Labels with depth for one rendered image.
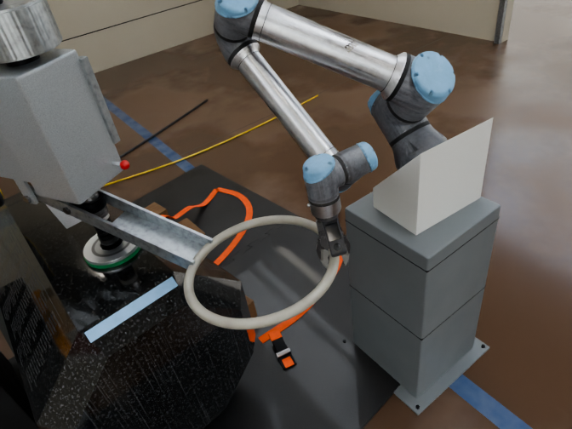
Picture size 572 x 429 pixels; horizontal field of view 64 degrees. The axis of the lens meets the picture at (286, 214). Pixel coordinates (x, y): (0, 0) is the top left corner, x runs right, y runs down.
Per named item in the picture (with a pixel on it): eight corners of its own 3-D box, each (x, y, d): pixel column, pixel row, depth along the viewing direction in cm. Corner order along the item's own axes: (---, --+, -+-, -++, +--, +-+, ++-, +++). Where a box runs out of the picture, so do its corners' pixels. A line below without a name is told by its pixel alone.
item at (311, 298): (154, 312, 136) (150, 306, 134) (234, 214, 170) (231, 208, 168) (302, 349, 114) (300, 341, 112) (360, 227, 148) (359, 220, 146)
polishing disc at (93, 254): (150, 244, 169) (149, 242, 169) (94, 274, 160) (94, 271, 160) (128, 220, 184) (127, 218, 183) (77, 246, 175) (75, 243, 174)
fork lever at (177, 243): (20, 202, 161) (15, 191, 157) (60, 172, 174) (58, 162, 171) (187, 280, 146) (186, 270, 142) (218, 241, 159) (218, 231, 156)
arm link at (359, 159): (355, 149, 140) (321, 164, 136) (369, 134, 129) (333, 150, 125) (370, 175, 139) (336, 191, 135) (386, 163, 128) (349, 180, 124)
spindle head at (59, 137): (9, 197, 159) (-68, 71, 132) (57, 163, 174) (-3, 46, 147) (83, 213, 145) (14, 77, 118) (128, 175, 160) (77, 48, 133)
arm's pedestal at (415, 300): (407, 290, 248) (413, 156, 196) (489, 348, 214) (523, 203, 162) (338, 342, 227) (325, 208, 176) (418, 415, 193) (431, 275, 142)
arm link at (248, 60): (204, 42, 151) (330, 203, 147) (205, 18, 139) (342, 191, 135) (231, 26, 155) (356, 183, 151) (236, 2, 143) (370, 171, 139)
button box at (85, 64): (97, 141, 154) (61, 58, 137) (103, 138, 156) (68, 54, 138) (115, 144, 151) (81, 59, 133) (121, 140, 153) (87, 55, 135)
